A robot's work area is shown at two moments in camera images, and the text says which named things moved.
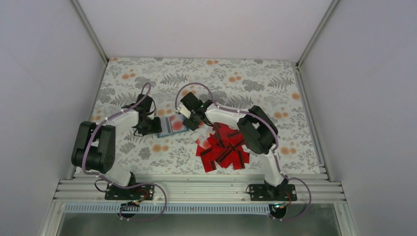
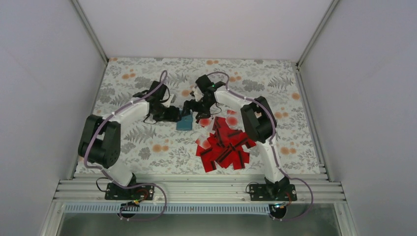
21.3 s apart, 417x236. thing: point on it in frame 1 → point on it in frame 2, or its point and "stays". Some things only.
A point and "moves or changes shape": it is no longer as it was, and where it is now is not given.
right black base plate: (265, 192) stays
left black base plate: (140, 192) stays
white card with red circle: (177, 123) moves or changes shape
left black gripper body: (148, 127) → (163, 115)
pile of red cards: (226, 147) stays
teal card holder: (172, 125) moves or changes shape
